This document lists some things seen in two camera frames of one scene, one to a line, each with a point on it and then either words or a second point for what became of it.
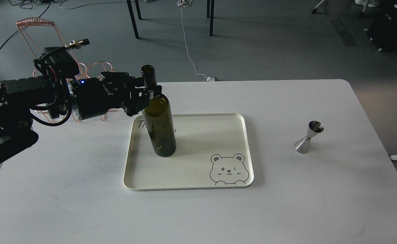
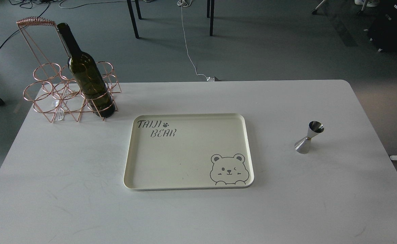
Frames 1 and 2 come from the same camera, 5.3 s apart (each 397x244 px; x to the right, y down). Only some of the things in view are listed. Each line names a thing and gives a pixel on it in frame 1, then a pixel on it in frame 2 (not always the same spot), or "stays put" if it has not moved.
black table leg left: (132, 16) stays put
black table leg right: (211, 15) stays put
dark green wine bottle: (158, 116) -> (85, 68)
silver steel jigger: (302, 146) stays put
